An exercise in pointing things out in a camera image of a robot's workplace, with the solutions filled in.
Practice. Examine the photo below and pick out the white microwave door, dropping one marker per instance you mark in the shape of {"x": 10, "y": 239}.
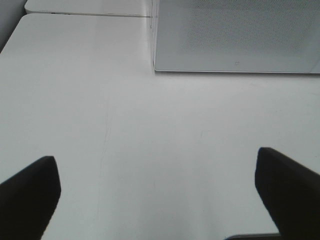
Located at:
{"x": 242, "y": 36}

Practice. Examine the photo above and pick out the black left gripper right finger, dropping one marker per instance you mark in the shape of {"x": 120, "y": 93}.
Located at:
{"x": 291, "y": 194}

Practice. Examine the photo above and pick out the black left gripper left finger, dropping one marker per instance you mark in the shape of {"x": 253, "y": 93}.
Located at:
{"x": 28, "y": 200}

